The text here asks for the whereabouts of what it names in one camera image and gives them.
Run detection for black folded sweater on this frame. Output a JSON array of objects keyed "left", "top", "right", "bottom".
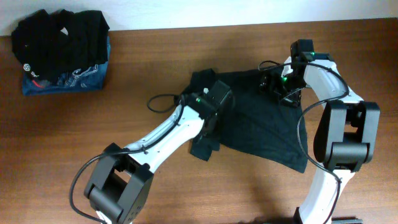
[{"left": 11, "top": 9, "right": 109, "bottom": 83}]

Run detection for dark teal t-shirt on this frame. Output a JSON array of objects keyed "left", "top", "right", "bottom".
[{"left": 184, "top": 68, "right": 308, "bottom": 173}]

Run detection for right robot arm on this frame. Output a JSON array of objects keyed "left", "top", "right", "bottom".
[{"left": 279, "top": 50, "right": 381, "bottom": 223}]

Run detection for folded blue jeans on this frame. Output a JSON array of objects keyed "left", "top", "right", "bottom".
[{"left": 21, "top": 36, "right": 111, "bottom": 96}]

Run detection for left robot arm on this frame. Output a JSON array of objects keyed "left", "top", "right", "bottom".
[{"left": 83, "top": 93, "right": 228, "bottom": 223}]

